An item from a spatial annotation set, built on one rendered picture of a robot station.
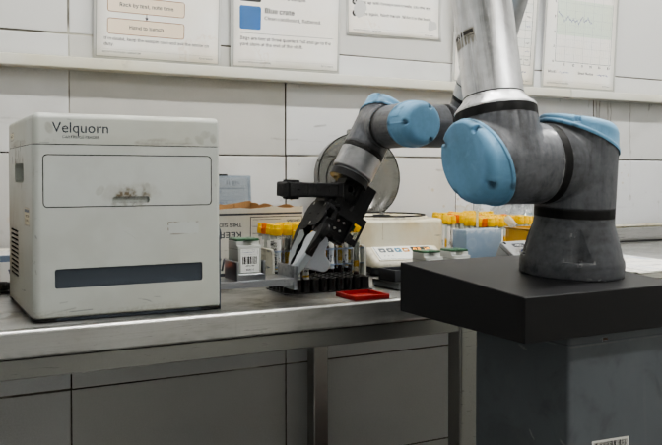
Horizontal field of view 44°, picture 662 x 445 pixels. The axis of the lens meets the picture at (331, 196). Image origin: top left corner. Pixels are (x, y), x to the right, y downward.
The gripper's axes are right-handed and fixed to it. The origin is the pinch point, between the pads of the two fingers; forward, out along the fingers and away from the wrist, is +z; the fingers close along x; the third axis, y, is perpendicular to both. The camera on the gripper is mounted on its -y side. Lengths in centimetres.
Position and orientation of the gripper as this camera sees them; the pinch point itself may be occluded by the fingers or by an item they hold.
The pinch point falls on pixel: (290, 271)
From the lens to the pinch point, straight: 140.8
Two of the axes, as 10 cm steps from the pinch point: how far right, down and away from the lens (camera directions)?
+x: -4.7, -0.2, 8.8
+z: -4.4, 8.7, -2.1
